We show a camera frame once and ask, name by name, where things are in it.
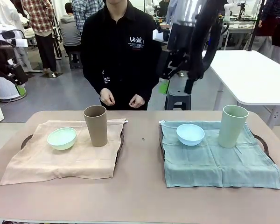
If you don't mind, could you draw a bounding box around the bystander in light blue shirt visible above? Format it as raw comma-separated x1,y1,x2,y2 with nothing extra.
167,0,202,50

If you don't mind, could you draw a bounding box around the flat metal stand base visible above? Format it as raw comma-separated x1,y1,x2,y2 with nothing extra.
39,70,64,78

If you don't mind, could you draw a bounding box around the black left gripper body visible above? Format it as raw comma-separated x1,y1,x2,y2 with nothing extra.
0,64,14,82

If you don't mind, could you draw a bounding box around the bystander in blue plaid shirt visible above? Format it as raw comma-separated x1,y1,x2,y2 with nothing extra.
71,0,106,35

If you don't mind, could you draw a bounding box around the pale blue bowl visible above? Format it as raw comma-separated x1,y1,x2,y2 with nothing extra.
176,123,205,147

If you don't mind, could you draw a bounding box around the person's right hand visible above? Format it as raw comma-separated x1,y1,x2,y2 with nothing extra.
99,87,116,106

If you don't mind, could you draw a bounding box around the bystander in red plaid shirt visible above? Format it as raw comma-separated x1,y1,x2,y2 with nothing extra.
22,0,58,76

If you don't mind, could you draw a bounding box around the background workbench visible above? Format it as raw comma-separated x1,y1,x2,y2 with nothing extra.
225,15,259,51

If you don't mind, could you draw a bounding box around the pale green bowl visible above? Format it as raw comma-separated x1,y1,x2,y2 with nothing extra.
47,127,77,151

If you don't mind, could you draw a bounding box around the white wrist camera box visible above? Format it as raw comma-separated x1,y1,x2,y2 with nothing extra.
152,29,171,45

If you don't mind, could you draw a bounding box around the white side table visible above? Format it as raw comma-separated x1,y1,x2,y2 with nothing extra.
202,49,280,130

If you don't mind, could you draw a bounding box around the seated bystander grey hoodie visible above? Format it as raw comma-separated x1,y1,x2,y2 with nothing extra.
58,2,83,55

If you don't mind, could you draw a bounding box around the person's left forearm black sleeve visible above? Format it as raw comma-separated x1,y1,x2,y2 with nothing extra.
135,46,163,102

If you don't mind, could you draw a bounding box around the small dark stool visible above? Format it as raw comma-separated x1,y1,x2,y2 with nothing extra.
69,51,84,70

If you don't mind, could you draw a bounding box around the tall pale green cup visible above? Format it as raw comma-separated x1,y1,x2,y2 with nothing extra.
218,105,249,148

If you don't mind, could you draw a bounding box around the grey plastic stool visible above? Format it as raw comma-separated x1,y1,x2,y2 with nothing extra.
164,86,192,111

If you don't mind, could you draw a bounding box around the person's black shirt torso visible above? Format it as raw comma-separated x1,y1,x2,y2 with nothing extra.
80,0,163,112

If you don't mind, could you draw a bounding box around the white cylindrical air purifier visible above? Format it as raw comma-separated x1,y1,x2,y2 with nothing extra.
0,77,28,101

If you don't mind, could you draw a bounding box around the tall brown cup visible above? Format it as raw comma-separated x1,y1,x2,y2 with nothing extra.
83,105,108,147

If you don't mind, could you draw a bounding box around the person's left hand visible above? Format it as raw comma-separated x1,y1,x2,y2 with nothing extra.
128,94,146,109

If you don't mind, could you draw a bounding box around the person's right forearm black sleeve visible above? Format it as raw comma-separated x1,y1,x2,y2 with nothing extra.
81,53,112,94

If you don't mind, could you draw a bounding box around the dark brown handled tray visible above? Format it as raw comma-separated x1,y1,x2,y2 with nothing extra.
158,132,276,189
20,120,127,180

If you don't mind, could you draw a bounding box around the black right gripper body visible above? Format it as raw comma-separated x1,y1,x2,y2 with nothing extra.
157,48,192,80

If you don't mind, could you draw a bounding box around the bystander in dark red clothes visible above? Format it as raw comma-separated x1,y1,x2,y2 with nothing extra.
254,0,280,66

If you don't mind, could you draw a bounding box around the teal cloth mat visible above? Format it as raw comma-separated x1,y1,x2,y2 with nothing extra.
160,120,280,190

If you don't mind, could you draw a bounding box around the beige cloth mat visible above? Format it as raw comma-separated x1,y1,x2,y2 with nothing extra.
0,119,128,186

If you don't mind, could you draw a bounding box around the black vertical pole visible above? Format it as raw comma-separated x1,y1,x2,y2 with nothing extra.
247,0,266,52

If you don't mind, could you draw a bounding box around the dark left cable sleeve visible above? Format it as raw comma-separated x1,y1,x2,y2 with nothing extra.
0,38,14,67

